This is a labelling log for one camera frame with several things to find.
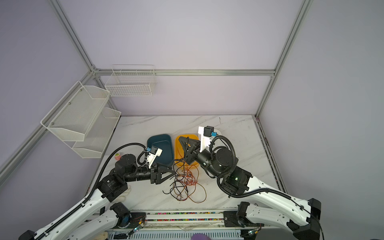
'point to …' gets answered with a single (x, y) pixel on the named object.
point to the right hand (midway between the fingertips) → (178, 139)
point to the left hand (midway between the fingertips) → (171, 172)
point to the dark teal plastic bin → (163, 142)
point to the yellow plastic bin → (180, 160)
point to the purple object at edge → (199, 236)
